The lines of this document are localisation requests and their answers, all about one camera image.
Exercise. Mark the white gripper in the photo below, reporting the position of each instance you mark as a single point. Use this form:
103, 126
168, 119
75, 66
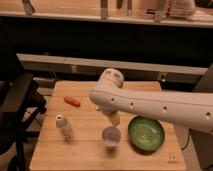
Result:
114, 118

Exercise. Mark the small clear plastic bottle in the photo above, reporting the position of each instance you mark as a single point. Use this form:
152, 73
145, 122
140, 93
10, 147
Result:
64, 127

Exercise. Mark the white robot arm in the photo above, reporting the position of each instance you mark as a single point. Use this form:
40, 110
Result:
192, 110

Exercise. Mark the white paper cup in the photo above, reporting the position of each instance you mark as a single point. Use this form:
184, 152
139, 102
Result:
111, 137

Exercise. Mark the green bowl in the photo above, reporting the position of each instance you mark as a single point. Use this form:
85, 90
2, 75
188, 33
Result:
146, 134

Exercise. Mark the orange snack packet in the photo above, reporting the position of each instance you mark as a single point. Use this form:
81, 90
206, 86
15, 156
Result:
72, 101

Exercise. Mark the black office chair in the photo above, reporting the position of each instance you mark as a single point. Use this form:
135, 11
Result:
20, 102

